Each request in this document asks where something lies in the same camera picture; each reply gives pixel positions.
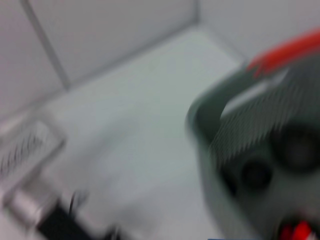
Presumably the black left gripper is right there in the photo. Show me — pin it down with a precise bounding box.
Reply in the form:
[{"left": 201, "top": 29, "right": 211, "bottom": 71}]
[{"left": 36, "top": 206, "right": 121, "bottom": 240}]

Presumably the red slope toy brick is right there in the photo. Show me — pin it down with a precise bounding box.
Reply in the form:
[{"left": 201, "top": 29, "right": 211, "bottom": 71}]
[{"left": 279, "top": 219, "right": 316, "bottom": 240}]

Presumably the grey-green perforated storage bin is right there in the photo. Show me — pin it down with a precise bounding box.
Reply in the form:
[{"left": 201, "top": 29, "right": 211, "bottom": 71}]
[{"left": 184, "top": 57, "right": 320, "bottom": 240}]

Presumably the orange red plastic object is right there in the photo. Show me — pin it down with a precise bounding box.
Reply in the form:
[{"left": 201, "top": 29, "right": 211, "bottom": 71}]
[{"left": 246, "top": 29, "right": 320, "bottom": 79}]

